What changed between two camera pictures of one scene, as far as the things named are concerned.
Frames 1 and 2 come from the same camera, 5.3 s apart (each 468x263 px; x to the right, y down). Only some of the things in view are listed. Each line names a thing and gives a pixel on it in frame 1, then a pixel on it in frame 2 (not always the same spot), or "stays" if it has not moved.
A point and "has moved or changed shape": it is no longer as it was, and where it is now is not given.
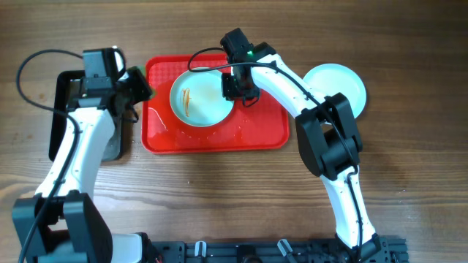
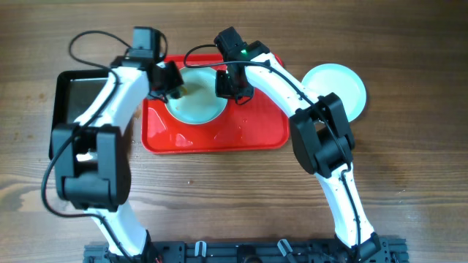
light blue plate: x=332 y=78 stays
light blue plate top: x=197 y=98 has moved or changed shape
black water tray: x=67 y=88 stays
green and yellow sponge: x=143 y=69 has moved or changed shape
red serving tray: x=252 y=126 stays
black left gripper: x=141 y=91 -> x=173 y=79
